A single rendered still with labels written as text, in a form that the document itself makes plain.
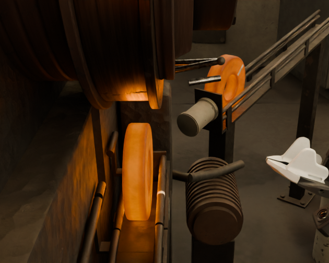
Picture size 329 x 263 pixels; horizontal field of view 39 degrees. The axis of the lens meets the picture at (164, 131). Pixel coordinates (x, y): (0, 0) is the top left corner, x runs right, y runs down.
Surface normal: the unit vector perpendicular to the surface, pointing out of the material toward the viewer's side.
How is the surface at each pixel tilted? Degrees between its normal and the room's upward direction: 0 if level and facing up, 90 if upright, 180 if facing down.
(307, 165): 89
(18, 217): 0
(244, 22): 90
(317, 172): 89
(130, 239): 0
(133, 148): 34
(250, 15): 90
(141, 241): 0
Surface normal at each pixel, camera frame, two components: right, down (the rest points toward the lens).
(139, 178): -0.05, 0.03
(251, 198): -0.02, -0.89
